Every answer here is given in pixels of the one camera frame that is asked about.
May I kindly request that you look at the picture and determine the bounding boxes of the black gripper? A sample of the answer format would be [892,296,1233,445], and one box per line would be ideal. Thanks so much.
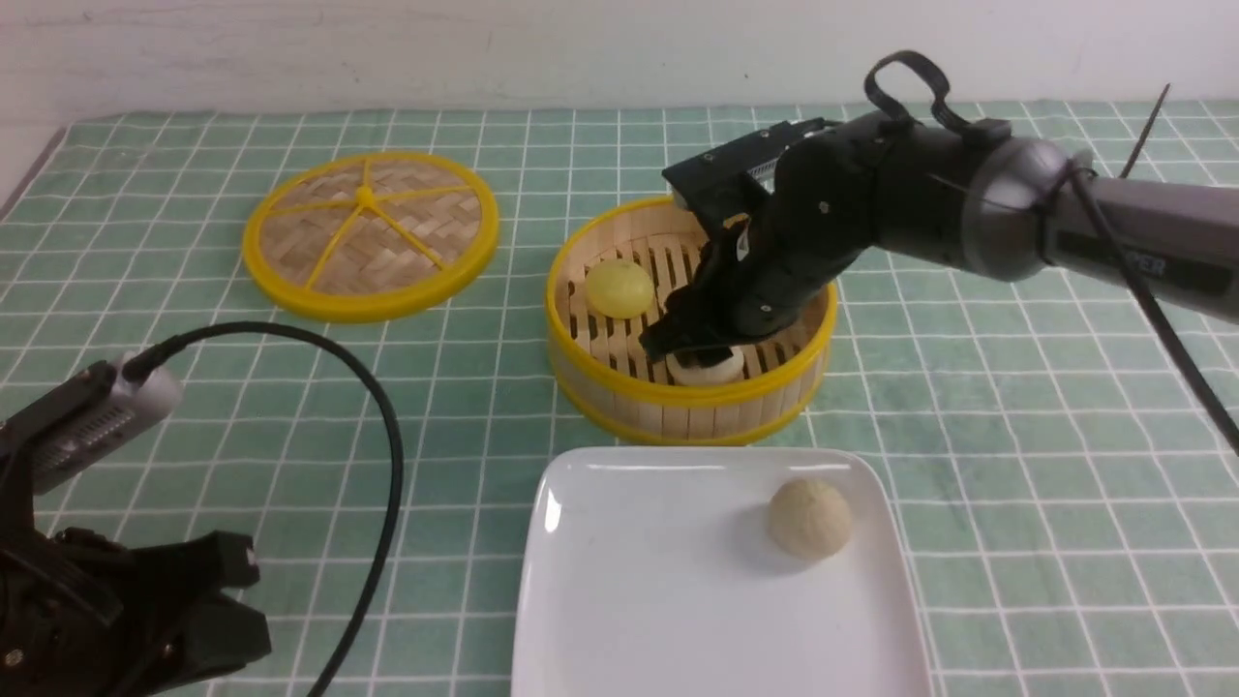
[639,114,887,369]
[1,527,271,696]

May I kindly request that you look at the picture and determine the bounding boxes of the white steamed bun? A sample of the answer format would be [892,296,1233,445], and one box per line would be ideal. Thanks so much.
[766,479,852,563]
[665,345,746,387]

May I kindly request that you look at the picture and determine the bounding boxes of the yellow steamed bun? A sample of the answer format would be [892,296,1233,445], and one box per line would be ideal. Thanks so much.
[585,258,655,319]

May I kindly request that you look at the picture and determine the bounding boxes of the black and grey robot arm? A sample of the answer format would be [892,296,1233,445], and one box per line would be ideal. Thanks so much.
[1,106,1237,696]

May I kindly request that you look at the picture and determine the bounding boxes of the white square plate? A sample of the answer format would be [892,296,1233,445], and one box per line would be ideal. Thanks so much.
[510,446,934,696]

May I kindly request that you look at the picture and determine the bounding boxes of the yellow bamboo steamer basket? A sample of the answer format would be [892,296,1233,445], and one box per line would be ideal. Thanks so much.
[544,196,839,444]

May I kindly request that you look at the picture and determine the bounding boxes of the yellow bamboo steamer lid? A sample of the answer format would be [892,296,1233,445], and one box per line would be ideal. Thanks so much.
[242,151,499,323]

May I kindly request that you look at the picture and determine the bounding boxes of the green checkered tablecloth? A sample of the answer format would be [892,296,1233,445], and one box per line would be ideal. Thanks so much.
[1,105,1237,696]

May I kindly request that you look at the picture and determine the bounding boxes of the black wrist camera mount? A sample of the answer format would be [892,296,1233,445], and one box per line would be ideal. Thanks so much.
[662,116,841,239]

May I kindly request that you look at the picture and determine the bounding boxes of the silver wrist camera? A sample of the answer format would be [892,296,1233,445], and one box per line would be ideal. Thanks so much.
[2,352,183,496]

